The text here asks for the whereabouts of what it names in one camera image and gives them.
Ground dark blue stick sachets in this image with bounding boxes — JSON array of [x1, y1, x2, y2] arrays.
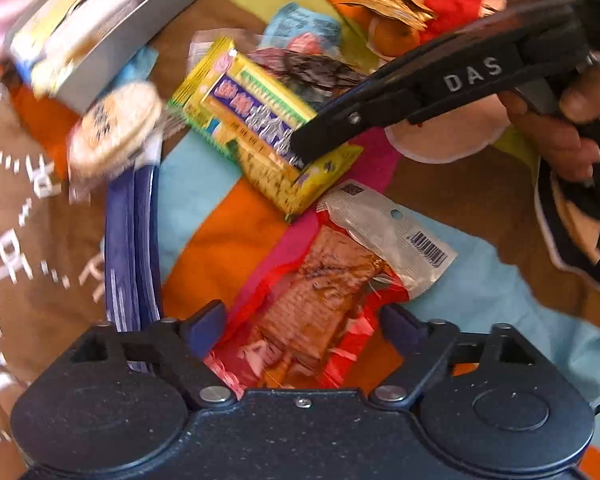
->
[[102, 161, 162, 376]]

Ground round rice cracker packet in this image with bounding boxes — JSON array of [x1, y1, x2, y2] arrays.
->
[[67, 80, 163, 194]]

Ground person's right hand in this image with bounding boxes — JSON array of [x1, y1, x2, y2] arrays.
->
[[498, 53, 600, 182]]

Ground yellow biscuit packet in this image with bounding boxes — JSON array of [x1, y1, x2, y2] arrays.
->
[[170, 37, 363, 222]]

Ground dark preserved plum packet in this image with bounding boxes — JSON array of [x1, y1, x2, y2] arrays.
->
[[248, 47, 366, 110]]

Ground light blue candy packet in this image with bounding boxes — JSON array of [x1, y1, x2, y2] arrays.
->
[[259, 2, 341, 54]]

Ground colourful striped blanket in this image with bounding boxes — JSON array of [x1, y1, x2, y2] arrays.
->
[[9, 0, 600, 480]]

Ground brown PF patterned cloth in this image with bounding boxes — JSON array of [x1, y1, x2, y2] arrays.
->
[[0, 67, 104, 479]]

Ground gold foil snack packet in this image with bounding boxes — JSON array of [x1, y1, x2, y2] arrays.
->
[[339, 0, 438, 32]]

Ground red dried tofu packet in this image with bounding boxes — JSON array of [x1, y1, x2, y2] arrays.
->
[[204, 180, 457, 396]]

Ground grey tin tray cartoon print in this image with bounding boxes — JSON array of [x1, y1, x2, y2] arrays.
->
[[4, 0, 196, 113]]

